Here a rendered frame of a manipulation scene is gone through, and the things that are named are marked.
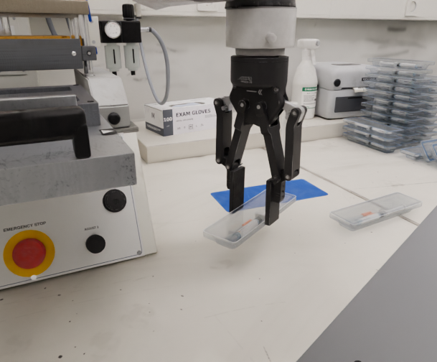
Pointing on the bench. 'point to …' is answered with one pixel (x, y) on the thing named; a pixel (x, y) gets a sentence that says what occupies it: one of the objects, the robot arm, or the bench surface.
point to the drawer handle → (34, 128)
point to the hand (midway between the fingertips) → (254, 197)
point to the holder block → (84, 99)
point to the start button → (115, 200)
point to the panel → (55, 236)
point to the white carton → (181, 116)
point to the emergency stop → (29, 253)
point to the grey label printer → (340, 89)
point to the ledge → (188, 144)
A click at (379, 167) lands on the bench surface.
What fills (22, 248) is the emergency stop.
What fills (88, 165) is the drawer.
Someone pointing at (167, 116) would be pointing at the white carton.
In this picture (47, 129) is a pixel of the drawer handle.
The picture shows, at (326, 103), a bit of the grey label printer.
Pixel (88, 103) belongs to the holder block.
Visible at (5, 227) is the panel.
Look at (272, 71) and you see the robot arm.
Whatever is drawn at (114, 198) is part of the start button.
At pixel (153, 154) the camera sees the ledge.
